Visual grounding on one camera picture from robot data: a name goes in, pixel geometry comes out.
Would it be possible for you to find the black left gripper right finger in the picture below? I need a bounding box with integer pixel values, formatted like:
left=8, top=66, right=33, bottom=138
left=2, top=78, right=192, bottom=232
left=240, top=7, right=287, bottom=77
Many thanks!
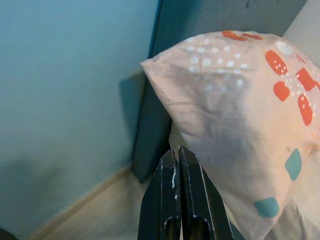
left=177, top=145, right=235, bottom=240

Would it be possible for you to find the beige skirting board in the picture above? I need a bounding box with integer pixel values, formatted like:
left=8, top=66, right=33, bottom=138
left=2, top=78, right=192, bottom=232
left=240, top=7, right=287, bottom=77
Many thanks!
left=23, top=163, right=138, bottom=240

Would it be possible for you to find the pink dotted pillow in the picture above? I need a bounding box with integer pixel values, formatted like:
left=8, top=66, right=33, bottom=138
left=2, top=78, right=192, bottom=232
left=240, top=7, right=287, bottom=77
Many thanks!
left=139, top=29, right=320, bottom=240

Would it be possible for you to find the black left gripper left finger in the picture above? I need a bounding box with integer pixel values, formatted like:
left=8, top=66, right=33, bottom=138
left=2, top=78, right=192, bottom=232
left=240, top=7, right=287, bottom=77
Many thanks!
left=137, top=148, right=182, bottom=240

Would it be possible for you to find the dark grey bed frame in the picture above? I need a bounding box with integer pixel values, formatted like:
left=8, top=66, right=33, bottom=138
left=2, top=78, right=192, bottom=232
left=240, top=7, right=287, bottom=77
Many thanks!
left=119, top=0, right=310, bottom=240

